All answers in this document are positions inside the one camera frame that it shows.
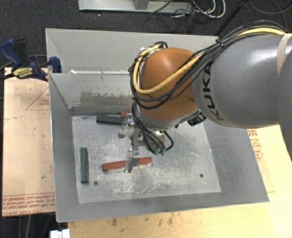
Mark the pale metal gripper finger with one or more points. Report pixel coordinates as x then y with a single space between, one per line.
129 164
136 160

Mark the red-brown flat block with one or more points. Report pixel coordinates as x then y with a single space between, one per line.
113 166
125 114

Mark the dark green flat block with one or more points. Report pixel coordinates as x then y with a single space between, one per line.
84 166
108 119

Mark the grey metal bin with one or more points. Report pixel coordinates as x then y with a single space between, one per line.
175 167

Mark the brown cardboard board red print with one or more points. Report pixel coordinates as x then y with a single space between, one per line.
26 142

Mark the black cylinder on white bracket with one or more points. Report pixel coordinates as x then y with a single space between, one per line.
196 119

